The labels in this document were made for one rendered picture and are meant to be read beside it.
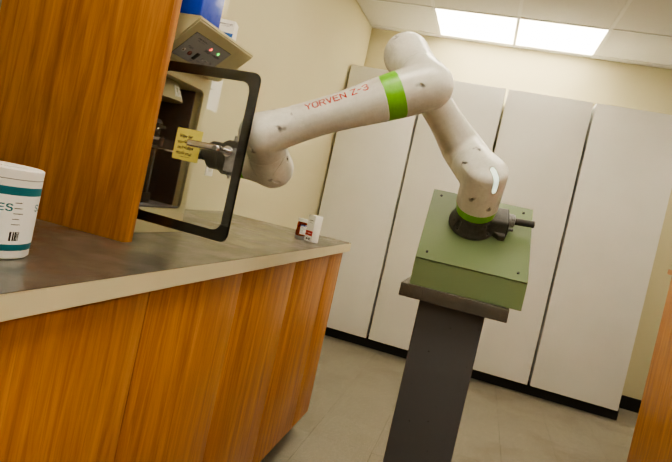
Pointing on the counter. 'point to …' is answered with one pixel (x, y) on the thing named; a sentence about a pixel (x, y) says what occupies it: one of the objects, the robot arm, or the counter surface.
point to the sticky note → (186, 145)
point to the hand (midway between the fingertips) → (159, 143)
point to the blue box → (203, 0)
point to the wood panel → (87, 80)
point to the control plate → (201, 50)
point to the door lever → (210, 147)
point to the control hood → (187, 24)
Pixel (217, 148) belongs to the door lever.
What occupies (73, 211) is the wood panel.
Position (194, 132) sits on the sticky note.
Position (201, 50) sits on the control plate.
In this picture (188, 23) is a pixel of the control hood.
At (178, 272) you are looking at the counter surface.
